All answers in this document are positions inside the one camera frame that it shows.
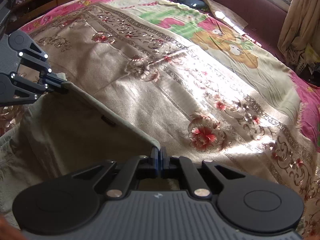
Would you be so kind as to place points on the floral beige bedspread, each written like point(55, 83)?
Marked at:
point(219, 96)

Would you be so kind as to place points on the dark blue pillow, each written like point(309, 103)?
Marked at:
point(195, 4)

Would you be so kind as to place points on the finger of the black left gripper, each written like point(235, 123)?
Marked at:
point(34, 57)
point(20, 91)

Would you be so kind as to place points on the beige curtain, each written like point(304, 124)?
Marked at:
point(298, 28)

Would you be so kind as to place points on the olive green pants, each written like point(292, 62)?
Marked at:
point(62, 133)

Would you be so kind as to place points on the wooden side cabinet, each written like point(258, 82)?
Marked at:
point(28, 10)

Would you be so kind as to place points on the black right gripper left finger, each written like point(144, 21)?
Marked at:
point(65, 204)

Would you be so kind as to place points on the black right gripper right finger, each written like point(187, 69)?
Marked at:
point(245, 201)

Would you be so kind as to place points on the maroon upholstered headboard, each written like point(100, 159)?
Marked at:
point(264, 18)

